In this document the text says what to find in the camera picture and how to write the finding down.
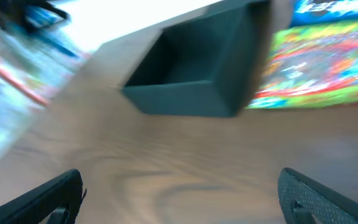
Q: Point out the dark green box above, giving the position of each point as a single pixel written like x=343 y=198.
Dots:
x=203 y=66

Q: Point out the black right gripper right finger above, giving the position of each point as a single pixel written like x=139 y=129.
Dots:
x=304 y=200

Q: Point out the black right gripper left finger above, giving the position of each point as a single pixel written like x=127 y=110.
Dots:
x=59 y=199

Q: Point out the blue Oreo cookie pack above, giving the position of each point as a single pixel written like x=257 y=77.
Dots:
x=307 y=12

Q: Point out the green Haribo worms bag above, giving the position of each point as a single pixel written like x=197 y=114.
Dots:
x=312 y=66

